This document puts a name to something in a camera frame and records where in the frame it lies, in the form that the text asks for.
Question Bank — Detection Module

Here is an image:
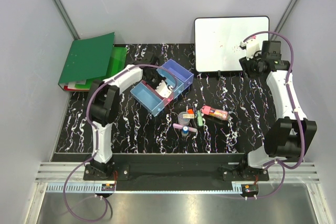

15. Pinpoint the pink purple pen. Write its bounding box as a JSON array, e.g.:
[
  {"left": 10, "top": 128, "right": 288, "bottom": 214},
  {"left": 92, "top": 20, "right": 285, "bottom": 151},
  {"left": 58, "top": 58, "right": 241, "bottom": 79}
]
[{"left": 173, "top": 123, "right": 197, "bottom": 133}]

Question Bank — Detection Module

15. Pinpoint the beige eraser block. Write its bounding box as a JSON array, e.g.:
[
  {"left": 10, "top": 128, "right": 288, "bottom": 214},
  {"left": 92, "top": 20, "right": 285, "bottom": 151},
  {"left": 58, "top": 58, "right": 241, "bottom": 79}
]
[{"left": 182, "top": 113, "right": 195, "bottom": 119}]

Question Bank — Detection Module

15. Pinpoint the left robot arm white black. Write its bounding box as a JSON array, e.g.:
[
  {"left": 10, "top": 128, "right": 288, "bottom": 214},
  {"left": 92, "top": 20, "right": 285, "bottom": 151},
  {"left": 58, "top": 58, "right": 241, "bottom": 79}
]
[{"left": 86, "top": 63, "right": 174, "bottom": 180}]

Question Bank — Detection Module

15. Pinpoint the red folder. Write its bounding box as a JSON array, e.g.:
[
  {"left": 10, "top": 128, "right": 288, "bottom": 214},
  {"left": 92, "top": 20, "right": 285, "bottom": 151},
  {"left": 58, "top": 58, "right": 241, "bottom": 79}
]
[{"left": 64, "top": 82, "right": 90, "bottom": 91}]

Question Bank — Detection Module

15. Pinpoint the green transparent plastic folder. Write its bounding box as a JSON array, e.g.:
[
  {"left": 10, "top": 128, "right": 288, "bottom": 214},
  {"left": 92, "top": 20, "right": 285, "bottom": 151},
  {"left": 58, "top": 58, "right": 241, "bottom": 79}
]
[{"left": 106, "top": 47, "right": 127, "bottom": 78}]

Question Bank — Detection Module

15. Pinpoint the pink plastic drawer box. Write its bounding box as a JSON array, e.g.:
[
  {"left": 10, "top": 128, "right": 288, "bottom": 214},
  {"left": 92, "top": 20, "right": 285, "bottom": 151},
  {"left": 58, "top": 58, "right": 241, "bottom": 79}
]
[{"left": 163, "top": 91, "right": 179, "bottom": 106}]

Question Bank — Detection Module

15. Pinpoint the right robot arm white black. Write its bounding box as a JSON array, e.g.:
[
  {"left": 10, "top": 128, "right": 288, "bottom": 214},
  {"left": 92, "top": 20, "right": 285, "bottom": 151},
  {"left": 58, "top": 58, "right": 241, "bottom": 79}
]
[{"left": 238, "top": 37, "right": 317, "bottom": 180}]

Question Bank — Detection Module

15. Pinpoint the green ring binder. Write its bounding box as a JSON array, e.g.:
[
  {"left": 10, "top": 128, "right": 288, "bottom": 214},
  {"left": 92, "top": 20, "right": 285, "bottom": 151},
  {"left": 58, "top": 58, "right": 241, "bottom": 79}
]
[{"left": 58, "top": 32, "right": 115, "bottom": 90}]

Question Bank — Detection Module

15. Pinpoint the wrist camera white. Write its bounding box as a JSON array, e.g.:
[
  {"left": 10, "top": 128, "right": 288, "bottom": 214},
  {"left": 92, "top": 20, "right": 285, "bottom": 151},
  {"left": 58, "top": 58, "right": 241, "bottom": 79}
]
[
  {"left": 155, "top": 80, "right": 173, "bottom": 99},
  {"left": 240, "top": 38, "right": 260, "bottom": 60}
]

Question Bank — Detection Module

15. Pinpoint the white whiteboard black frame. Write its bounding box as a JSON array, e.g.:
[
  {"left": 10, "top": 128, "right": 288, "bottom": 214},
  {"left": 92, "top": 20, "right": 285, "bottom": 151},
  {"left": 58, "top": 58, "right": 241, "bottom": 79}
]
[{"left": 194, "top": 16, "right": 270, "bottom": 72}]

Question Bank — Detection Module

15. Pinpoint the blue white glue bottle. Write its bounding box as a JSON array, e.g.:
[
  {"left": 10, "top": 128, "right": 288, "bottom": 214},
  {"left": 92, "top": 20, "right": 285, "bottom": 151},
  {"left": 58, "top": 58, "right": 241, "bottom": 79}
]
[{"left": 181, "top": 126, "right": 189, "bottom": 137}]

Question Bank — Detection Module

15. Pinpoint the purple plastic drawer box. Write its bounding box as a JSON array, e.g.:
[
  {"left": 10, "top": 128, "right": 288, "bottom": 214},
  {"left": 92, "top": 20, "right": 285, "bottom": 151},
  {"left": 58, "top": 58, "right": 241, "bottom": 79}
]
[{"left": 162, "top": 59, "right": 194, "bottom": 90}]

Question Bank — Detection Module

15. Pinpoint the round clear plastic container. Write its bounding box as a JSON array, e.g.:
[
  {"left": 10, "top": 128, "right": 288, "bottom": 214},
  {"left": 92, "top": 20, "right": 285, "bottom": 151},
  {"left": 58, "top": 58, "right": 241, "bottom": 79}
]
[{"left": 178, "top": 112, "right": 191, "bottom": 126}]

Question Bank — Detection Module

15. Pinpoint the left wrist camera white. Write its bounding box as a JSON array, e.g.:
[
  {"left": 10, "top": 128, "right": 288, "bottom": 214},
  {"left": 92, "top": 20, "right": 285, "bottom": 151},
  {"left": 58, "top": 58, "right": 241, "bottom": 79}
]
[{"left": 155, "top": 80, "right": 173, "bottom": 99}]

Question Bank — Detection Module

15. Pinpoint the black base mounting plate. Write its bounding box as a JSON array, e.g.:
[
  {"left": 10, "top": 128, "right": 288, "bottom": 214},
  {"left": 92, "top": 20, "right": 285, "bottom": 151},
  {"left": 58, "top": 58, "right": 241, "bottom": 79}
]
[{"left": 83, "top": 153, "right": 269, "bottom": 193}]

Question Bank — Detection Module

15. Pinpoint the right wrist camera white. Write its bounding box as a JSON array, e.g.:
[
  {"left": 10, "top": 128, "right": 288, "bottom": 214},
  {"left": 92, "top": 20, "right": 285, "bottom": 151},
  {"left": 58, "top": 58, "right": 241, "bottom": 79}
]
[{"left": 240, "top": 38, "right": 260, "bottom": 60}]

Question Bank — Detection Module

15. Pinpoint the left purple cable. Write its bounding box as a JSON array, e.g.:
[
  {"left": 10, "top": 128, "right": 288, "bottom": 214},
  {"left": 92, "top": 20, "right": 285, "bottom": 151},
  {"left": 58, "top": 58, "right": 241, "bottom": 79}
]
[{"left": 62, "top": 64, "right": 179, "bottom": 222}]

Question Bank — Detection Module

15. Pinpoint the green stapler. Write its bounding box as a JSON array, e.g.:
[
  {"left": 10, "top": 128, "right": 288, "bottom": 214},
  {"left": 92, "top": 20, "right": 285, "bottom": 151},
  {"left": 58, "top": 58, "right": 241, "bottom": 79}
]
[{"left": 196, "top": 110, "right": 203, "bottom": 127}]

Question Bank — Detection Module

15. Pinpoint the light blue end drawer box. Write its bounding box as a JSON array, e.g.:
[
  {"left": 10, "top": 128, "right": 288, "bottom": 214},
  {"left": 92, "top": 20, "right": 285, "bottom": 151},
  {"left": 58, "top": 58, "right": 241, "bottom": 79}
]
[{"left": 131, "top": 82, "right": 167, "bottom": 116}]

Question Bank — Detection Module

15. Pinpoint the pink crayon tube case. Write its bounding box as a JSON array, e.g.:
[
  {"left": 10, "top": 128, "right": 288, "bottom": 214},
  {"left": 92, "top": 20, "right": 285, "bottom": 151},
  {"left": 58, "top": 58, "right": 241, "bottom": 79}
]
[{"left": 201, "top": 105, "right": 229, "bottom": 121}]

